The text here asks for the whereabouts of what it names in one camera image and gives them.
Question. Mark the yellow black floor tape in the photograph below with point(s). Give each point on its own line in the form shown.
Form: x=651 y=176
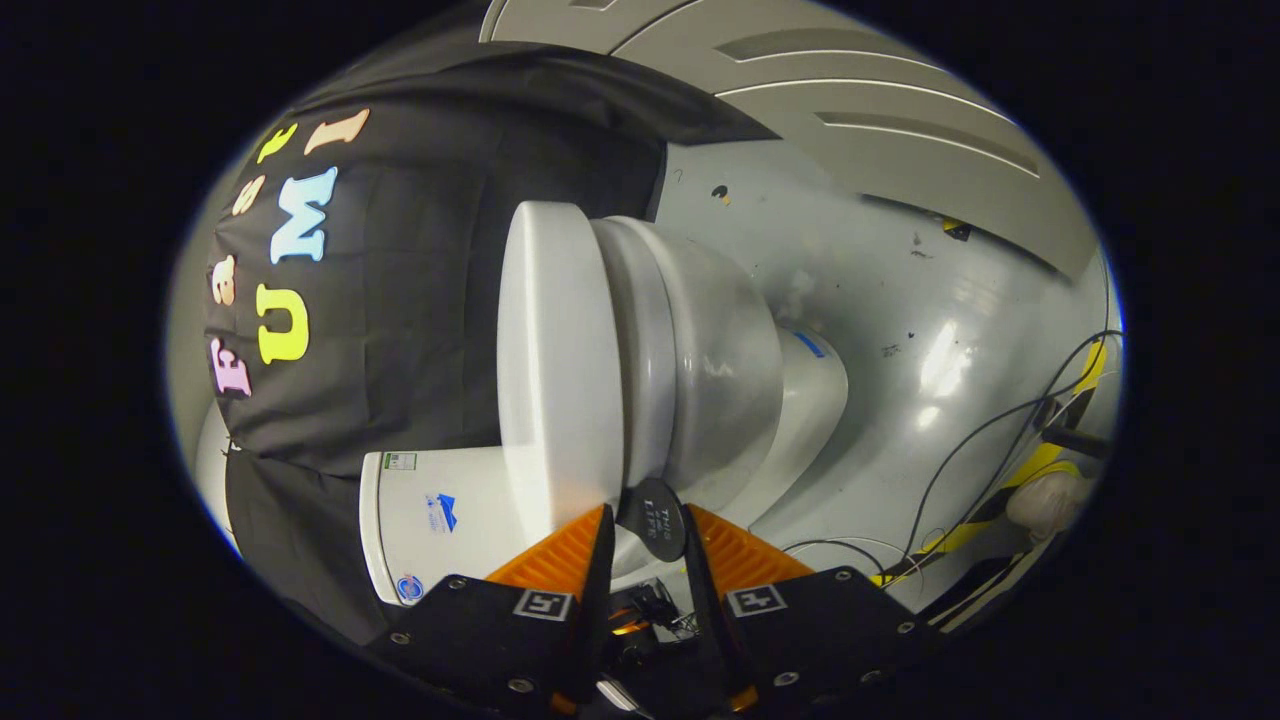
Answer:
x=1040 y=465

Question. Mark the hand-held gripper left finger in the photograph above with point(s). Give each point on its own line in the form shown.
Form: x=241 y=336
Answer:
x=598 y=580

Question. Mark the white ceramic toilet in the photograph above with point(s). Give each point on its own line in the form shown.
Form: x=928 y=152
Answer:
x=730 y=350

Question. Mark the white grey cabinet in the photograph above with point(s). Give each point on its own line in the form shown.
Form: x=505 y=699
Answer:
x=850 y=110

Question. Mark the black backdrop cloth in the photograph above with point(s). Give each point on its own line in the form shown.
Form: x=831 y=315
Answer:
x=420 y=300

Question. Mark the white toilet lid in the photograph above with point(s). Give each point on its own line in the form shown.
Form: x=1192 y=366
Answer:
x=560 y=350

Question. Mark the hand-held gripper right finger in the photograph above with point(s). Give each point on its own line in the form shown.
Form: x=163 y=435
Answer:
x=700 y=580

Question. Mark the white rounded object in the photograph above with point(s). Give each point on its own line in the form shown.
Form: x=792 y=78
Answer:
x=1050 y=500

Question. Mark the white toilet seat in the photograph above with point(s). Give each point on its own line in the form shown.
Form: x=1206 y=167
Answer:
x=650 y=330

